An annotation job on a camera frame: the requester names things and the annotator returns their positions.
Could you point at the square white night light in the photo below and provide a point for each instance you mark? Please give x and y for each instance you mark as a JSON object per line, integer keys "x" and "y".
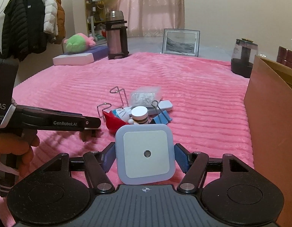
{"x": 146, "y": 155}

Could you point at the pink curtain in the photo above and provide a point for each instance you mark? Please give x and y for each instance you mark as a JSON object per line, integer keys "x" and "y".
{"x": 153, "y": 7}

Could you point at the green pink plush toy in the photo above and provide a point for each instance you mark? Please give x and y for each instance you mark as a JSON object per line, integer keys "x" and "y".
{"x": 77, "y": 43}

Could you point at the brown jacket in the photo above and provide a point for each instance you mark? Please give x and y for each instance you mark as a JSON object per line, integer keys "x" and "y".
{"x": 61, "y": 21}

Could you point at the blue white cat figure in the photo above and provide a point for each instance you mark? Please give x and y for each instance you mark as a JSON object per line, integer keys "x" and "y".
{"x": 122, "y": 114}

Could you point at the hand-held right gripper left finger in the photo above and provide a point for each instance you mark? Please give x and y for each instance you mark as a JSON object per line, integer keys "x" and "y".
{"x": 110, "y": 156}

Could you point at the dark glass jar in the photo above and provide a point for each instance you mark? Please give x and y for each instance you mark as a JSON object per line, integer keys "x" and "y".
{"x": 242, "y": 61}

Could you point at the white striped round jar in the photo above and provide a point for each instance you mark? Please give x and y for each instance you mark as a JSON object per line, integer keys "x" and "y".
{"x": 140, "y": 114}

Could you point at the white plastic case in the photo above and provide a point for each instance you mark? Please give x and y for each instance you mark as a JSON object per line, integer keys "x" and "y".
{"x": 161, "y": 105}

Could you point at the cardboard box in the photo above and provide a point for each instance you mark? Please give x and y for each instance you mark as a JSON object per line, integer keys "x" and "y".
{"x": 273, "y": 123}

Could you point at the clear bag of staples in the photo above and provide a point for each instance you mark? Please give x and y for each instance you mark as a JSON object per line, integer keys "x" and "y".
{"x": 146, "y": 94}

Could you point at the long black puffer jacket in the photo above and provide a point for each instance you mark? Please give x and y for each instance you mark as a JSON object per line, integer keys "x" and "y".
{"x": 15, "y": 28}

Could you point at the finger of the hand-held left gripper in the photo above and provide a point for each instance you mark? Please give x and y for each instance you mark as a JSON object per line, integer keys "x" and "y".
{"x": 90, "y": 136}
{"x": 56, "y": 120}

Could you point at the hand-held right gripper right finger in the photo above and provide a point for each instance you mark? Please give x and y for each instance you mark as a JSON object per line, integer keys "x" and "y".
{"x": 181, "y": 157}

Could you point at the white foam block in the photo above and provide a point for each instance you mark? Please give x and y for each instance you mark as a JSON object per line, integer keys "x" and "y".
{"x": 72, "y": 59}

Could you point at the white puffer jacket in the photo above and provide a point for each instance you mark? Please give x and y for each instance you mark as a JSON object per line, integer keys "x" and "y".
{"x": 49, "y": 11}

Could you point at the wooden bookshelf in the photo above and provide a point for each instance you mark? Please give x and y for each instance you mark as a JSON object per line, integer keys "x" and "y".
{"x": 93, "y": 2}

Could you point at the blue binder clip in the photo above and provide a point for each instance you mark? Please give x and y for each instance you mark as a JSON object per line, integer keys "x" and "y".
{"x": 161, "y": 119}

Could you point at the framed grey picture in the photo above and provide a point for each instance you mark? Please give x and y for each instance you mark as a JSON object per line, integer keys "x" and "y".
{"x": 180, "y": 42}

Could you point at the maroon metal canister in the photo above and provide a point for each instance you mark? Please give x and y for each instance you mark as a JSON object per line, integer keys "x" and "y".
{"x": 286, "y": 56}

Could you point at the person's left hand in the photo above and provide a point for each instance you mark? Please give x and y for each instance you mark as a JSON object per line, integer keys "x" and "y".
{"x": 13, "y": 151}

